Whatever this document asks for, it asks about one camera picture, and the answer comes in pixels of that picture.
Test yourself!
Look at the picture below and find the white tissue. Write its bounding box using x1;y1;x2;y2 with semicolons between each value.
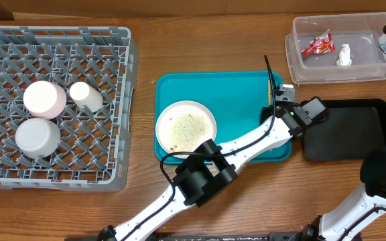
336;44;352;66

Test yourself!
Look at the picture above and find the red snack wrapper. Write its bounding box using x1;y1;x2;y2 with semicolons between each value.
301;30;336;56

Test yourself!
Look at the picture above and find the wooden chopstick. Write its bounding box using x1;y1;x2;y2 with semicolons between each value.
267;79;272;108

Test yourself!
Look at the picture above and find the large white plate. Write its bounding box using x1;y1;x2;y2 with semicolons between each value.
155;100;217;153

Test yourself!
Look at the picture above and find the white cup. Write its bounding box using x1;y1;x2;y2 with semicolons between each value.
69;82;103;112

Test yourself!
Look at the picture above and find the small pink bowl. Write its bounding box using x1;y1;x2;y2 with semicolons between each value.
23;80;66;120

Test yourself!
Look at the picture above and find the grey bowl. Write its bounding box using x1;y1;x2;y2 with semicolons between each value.
15;118;61;159

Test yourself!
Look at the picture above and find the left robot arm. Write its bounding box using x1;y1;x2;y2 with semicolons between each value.
98;68;328;240

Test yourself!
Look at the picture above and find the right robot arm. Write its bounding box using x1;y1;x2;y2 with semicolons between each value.
290;151;386;241

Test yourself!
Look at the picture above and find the clear plastic bin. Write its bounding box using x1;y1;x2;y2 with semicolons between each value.
285;12;386;84

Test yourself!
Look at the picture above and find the black plastic tray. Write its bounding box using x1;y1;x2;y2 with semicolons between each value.
302;98;386;162

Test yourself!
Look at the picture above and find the teal serving tray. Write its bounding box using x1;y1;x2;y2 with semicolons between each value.
155;71;282;165

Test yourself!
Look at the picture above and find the grey plastic dish rack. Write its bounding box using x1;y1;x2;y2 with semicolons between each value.
0;25;139;191

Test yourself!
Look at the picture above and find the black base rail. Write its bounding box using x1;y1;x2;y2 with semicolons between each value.
147;232;301;241

